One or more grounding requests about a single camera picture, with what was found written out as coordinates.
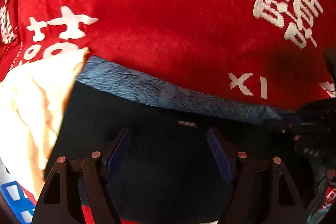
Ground black pants with grey trim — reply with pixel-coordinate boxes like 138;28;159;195
45;56;335;223

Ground blue plastic stool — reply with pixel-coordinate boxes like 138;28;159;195
1;181;35;223

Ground cream yellow cloth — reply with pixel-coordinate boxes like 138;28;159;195
1;48;89;198

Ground red blanket with white characters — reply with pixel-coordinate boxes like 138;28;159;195
1;0;335;110

